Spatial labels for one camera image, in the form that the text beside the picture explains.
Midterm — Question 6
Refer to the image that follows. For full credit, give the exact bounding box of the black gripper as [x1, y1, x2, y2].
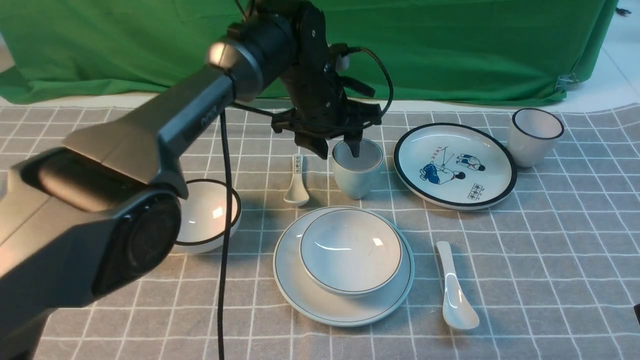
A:
[254, 0, 383, 160]

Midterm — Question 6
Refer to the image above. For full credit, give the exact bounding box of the pale green ceramic cup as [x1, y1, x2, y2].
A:
[332, 139, 385, 199]

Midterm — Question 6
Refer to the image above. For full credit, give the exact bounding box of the grey-rimmed white bowl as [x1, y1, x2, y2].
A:
[298, 206, 409, 297]

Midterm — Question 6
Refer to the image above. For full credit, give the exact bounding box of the plain white ceramic spoon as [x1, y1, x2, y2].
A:
[435, 241, 480, 331]

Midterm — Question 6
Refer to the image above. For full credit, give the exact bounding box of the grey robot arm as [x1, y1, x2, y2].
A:
[0, 0, 387, 360]

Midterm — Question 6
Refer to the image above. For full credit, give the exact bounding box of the small patterned white spoon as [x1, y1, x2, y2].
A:
[283, 153, 310, 207]

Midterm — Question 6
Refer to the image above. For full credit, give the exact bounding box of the black-rimmed illustrated plate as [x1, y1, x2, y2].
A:
[393, 123, 518, 211]

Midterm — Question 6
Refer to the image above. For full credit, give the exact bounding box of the green backdrop cloth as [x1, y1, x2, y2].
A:
[0, 0, 618, 106]

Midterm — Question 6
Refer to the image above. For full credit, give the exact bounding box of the black-rimmed white bowl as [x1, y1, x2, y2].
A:
[171, 178, 227, 255]

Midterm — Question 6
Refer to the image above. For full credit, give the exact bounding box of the grey-rimmed white plate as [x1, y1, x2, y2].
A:
[273, 206, 415, 328]

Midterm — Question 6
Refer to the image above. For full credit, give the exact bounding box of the black-rimmed white cup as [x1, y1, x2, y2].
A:
[506, 108, 565, 168]

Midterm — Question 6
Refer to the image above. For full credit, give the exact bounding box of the metal clip on backdrop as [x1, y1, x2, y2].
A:
[554, 72, 580, 92]

